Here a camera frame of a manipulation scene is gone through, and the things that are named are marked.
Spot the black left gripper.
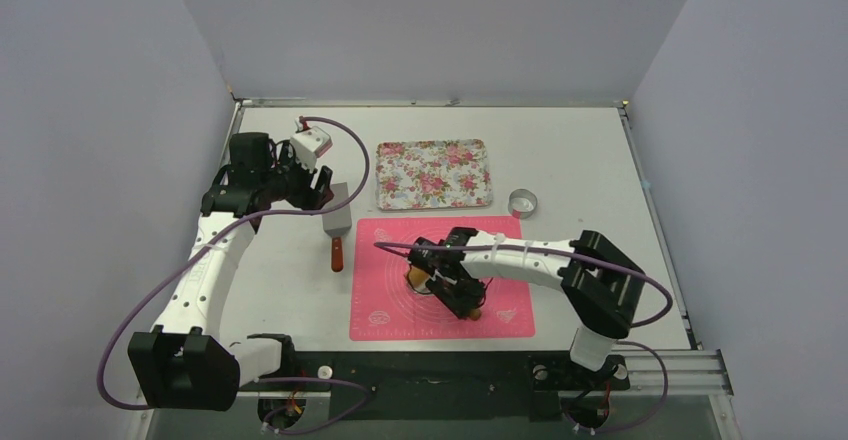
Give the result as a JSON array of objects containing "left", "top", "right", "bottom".
[{"left": 260, "top": 143, "right": 332, "bottom": 214}]

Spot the wooden rolling pin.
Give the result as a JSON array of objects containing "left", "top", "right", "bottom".
[{"left": 405, "top": 266, "right": 487, "bottom": 321}]

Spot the round metal dough cutter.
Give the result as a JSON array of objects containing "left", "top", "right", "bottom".
[{"left": 508, "top": 188, "right": 538, "bottom": 220}]

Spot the white dough lump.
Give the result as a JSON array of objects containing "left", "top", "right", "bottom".
[{"left": 405, "top": 269, "right": 432, "bottom": 295}]

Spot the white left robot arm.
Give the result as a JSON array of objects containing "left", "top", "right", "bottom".
[{"left": 127, "top": 127, "right": 333, "bottom": 411}]

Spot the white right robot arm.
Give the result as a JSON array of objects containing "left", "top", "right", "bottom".
[{"left": 405, "top": 227, "right": 642, "bottom": 387}]

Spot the pink silicone baking mat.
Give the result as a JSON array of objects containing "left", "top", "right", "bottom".
[{"left": 349, "top": 216, "right": 535, "bottom": 341}]

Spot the floral rectangular tray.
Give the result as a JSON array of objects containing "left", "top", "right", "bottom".
[{"left": 375, "top": 139, "right": 494, "bottom": 211}]

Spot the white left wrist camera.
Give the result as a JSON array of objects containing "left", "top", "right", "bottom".
[{"left": 289, "top": 127, "right": 333, "bottom": 172}]

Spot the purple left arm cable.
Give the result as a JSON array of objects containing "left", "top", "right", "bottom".
[{"left": 96, "top": 115, "right": 377, "bottom": 437}]

